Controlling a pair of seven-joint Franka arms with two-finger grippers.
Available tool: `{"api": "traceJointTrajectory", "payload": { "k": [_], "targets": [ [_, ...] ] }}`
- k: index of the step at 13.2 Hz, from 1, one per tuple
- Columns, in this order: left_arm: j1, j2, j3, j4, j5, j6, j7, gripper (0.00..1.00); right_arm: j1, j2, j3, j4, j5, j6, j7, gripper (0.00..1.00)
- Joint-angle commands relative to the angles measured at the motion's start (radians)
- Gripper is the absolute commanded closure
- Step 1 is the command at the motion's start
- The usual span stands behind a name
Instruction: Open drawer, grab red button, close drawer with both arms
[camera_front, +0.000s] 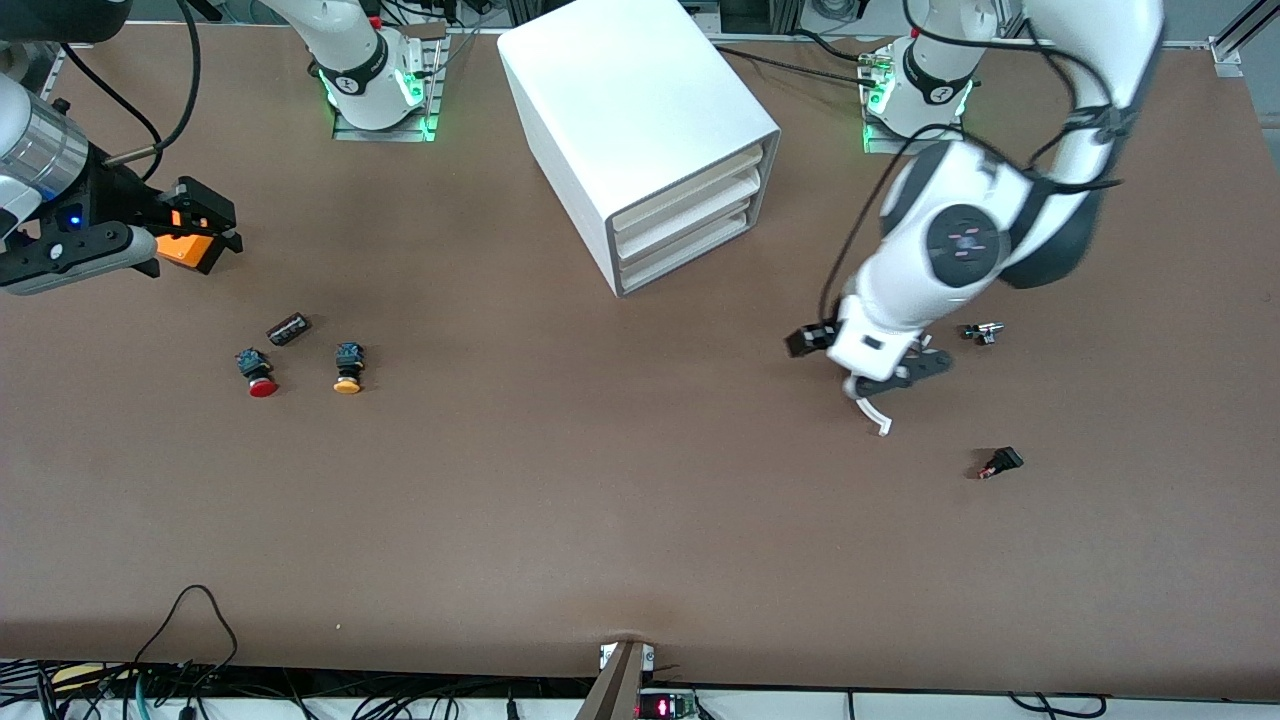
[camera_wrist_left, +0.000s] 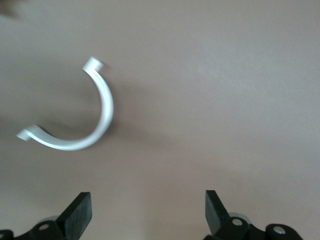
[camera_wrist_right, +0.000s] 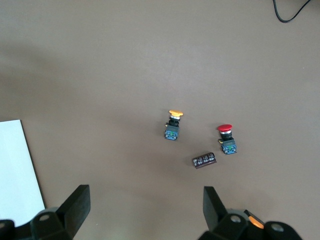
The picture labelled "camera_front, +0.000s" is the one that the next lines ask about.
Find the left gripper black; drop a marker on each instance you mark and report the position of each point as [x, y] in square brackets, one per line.
[806, 341]

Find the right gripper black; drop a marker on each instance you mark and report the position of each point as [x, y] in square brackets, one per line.
[112, 193]

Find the red push button switch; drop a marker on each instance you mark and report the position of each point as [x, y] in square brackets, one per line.
[262, 388]

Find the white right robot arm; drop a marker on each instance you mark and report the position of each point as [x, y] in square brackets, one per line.
[345, 40]

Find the white lowest drawer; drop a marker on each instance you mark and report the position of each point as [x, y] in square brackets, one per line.
[690, 248]

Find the white uppermost drawer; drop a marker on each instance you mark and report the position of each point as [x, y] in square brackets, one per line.
[690, 190]

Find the white drawer cabinet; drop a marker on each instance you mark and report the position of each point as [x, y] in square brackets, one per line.
[630, 90]

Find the white curved plastic piece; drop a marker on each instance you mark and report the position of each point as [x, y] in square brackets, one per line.
[872, 415]

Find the black cylindrical capacitor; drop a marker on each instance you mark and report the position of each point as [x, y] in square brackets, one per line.
[288, 328]

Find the small metal fitting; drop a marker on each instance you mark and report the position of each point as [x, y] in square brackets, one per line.
[985, 332]

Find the device with red display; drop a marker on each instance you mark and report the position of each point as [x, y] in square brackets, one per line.
[665, 708]

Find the yellow push button switch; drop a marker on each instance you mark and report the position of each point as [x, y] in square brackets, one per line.
[348, 355]

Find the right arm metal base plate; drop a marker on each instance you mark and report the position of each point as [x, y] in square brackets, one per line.
[380, 135]

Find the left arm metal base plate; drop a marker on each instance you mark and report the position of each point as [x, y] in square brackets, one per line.
[915, 148]

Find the small metal bracket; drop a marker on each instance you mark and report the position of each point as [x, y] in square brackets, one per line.
[607, 655]

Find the brown camera post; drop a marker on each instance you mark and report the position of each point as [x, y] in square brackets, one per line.
[615, 690]

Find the aluminium frame corner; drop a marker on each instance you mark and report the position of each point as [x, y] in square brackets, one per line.
[1225, 55]

